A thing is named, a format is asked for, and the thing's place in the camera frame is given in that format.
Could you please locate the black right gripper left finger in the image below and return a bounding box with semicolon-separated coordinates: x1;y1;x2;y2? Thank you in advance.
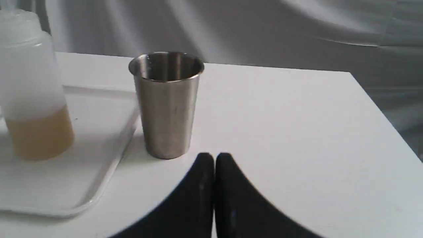
114;153;214;238

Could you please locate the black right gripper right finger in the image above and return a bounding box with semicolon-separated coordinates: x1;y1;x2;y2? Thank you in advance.
215;153;319;238

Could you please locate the translucent squeeze bottle amber liquid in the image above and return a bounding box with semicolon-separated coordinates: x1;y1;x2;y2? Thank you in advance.
0;9;74;160

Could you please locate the stainless steel cup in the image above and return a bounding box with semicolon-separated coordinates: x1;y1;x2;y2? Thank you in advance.
128;52;205;160

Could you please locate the white rectangular plastic tray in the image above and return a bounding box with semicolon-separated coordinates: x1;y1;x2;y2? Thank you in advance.
0;86;139;218

